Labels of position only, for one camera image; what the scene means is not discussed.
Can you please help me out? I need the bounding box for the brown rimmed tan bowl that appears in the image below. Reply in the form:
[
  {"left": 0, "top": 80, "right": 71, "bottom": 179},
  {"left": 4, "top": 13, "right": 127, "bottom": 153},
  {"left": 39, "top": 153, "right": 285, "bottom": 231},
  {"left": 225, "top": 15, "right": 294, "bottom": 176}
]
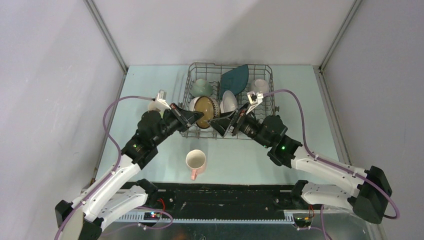
[{"left": 194, "top": 96, "right": 221, "bottom": 129}]

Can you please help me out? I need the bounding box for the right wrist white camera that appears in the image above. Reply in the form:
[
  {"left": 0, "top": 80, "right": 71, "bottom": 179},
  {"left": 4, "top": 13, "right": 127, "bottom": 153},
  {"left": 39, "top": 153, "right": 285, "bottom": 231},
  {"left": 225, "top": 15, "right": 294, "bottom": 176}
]
[{"left": 246, "top": 91, "right": 264, "bottom": 114}]

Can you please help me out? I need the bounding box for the yellow green mug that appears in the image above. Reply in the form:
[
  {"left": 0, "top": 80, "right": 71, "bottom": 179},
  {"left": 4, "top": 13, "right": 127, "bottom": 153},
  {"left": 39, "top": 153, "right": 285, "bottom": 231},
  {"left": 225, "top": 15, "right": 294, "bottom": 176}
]
[{"left": 147, "top": 101, "right": 165, "bottom": 116}]

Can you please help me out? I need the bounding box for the teal square plate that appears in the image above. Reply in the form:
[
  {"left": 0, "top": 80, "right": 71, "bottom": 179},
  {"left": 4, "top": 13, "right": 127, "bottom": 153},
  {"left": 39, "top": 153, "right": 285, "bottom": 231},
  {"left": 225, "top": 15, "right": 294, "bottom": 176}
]
[{"left": 218, "top": 64, "right": 249, "bottom": 99}]

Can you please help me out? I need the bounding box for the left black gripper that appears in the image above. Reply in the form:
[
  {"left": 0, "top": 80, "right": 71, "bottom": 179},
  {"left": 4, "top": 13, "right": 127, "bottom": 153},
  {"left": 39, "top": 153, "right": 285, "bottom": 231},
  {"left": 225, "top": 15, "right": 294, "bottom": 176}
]
[{"left": 152, "top": 102, "right": 204, "bottom": 146}]

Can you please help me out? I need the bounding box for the right controller board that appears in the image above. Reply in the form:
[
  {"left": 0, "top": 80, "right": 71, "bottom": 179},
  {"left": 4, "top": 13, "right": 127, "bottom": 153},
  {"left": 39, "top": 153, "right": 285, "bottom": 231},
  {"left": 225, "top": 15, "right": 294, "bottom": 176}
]
[{"left": 293, "top": 216, "right": 313, "bottom": 229}]

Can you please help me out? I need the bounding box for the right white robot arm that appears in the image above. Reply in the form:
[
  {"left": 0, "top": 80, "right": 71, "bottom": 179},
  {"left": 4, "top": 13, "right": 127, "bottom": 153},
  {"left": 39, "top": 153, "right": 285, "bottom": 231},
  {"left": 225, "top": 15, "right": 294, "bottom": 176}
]
[{"left": 208, "top": 106, "right": 393, "bottom": 224}]

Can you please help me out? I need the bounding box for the pink mug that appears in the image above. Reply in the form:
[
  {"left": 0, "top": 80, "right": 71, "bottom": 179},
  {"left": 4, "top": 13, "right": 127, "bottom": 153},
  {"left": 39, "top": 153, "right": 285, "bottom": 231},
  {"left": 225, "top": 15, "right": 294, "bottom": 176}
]
[{"left": 185, "top": 149, "right": 207, "bottom": 181}]

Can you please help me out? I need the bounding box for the wrist white camera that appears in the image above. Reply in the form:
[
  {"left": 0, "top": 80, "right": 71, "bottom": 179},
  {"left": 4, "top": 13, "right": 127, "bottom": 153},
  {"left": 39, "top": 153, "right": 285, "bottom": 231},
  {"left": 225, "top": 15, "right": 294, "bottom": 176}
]
[
  {"left": 153, "top": 89, "right": 171, "bottom": 111},
  {"left": 246, "top": 91, "right": 264, "bottom": 114}
]

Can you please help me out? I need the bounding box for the white ceramic bowl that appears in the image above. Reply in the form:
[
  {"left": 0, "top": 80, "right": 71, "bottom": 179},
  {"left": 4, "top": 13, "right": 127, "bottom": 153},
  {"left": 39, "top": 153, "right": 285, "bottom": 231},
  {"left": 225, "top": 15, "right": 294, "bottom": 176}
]
[{"left": 188, "top": 97, "right": 200, "bottom": 112}]

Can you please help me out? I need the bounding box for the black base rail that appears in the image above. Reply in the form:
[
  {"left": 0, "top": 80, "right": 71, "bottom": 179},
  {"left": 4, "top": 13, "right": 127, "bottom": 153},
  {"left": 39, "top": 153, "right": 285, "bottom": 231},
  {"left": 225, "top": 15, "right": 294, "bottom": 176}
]
[{"left": 127, "top": 181, "right": 335, "bottom": 221}]

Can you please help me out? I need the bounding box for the controller board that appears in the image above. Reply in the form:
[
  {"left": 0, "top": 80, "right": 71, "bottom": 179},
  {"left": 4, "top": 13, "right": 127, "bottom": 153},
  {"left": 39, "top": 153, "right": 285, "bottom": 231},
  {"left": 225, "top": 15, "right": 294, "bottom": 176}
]
[
  {"left": 143, "top": 211, "right": 162, "bottom": 221},
  {"left": 293, "top": 216, "right": 313, "bottom": 229}
]

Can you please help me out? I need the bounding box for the grey wire dish rack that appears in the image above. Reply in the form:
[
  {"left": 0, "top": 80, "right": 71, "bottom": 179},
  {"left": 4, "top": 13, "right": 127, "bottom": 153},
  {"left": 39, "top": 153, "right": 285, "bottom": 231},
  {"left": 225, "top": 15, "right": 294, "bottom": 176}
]
[{"left": 178, "top": 62, "right": 279, "bottom": 140}]

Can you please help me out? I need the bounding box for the pink white bowl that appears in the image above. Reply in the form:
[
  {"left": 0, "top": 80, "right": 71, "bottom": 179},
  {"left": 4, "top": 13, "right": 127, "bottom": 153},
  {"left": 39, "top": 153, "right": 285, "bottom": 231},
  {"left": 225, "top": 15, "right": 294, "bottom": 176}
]
[{"left": 249, "top": 78, "right": 270, "bottom": 94}]

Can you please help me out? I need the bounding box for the pale green ceramic bowl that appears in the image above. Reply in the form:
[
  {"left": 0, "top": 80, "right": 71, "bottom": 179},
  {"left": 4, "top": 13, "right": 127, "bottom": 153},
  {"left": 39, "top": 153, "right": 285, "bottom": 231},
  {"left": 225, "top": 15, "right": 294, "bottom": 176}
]
[{"left": 189, "top": 78, "right": 213, "bottom": 98}]

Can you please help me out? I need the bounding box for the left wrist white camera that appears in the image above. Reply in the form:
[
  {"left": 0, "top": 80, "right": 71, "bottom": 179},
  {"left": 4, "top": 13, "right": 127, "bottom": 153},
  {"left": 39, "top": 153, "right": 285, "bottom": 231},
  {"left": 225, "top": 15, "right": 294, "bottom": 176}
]
[{"left": 153, "top": 89, "right": 171, "bottom": 111}]

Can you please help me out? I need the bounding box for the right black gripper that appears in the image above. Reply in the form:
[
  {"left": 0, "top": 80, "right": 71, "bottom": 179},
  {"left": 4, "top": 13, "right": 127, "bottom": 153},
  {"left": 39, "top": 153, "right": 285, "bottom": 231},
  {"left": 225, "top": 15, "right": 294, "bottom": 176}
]
[{"left": 206, "top": 103, "right": 271, "bottom": 149}]

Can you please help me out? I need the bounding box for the left controller board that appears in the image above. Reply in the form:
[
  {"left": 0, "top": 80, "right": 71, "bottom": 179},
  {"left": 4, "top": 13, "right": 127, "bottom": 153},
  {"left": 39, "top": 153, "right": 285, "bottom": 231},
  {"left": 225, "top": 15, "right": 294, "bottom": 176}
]
[{"left": 143, "top": 211, "right": 162, "bottom": 221}]

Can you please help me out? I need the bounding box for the white scalloped plate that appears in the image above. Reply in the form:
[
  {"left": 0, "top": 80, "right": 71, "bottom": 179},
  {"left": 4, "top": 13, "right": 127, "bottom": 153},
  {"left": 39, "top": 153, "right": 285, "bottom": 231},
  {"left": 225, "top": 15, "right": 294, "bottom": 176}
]
[{"left": 220, "top": 90, "right": 238, "bottom": 113}]

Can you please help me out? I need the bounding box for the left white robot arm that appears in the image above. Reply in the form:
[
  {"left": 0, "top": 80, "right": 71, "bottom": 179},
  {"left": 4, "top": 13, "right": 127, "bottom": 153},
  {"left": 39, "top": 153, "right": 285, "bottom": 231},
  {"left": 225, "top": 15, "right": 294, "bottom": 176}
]
[{"left": 54, "top": 103, "right": 204, "bottom": 240}]

